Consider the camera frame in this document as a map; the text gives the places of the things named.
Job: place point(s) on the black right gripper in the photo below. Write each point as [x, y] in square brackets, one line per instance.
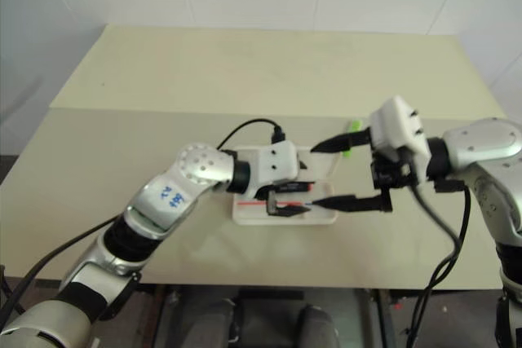
[389, 174]

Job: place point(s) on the thin red marker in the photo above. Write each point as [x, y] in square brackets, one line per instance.
[253, 203]

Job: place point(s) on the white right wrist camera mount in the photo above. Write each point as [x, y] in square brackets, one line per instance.
[397, 124]

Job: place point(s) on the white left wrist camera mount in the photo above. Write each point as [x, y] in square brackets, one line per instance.
[277, 160]

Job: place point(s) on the dark rounded shape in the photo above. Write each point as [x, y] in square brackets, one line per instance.
[318, 327]
[204, 323]

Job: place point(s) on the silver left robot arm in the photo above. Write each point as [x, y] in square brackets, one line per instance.
[183, 177]

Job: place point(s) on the green marker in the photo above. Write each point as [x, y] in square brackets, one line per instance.
[355, 124]

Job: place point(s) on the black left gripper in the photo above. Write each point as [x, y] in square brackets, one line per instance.
[272, 193]

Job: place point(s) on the white plastic pencil case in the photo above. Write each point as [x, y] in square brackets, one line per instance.
[253, 213]

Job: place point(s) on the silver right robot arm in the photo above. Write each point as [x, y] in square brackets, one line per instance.
[481, 144]

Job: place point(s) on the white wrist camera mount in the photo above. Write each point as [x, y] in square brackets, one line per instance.
[277, 160]
[397, 124]

